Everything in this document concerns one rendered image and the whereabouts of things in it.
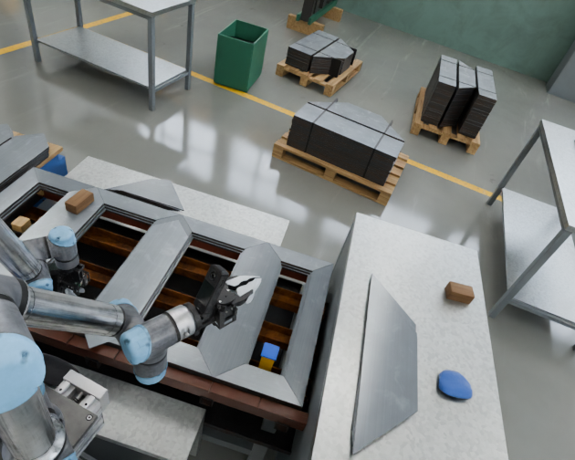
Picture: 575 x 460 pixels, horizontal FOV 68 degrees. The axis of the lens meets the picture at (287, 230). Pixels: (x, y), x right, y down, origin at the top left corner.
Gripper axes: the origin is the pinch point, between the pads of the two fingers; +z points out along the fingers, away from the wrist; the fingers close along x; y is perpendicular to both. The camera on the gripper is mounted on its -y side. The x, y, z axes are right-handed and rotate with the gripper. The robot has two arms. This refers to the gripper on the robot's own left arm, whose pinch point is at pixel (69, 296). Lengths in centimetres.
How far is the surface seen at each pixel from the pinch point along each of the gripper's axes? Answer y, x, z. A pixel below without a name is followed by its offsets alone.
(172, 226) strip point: 18, 52, 1
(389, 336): 118, 12, -22
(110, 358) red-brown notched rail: 25.9, -16.3, 3.2
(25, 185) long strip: -54, 48, 1
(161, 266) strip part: 23.6, 28.0, 0.8
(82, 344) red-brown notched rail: 14.2, -14.9, 3.1
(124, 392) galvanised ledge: 32.3, -19.9, 17.7
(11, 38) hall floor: -301, 334, 85
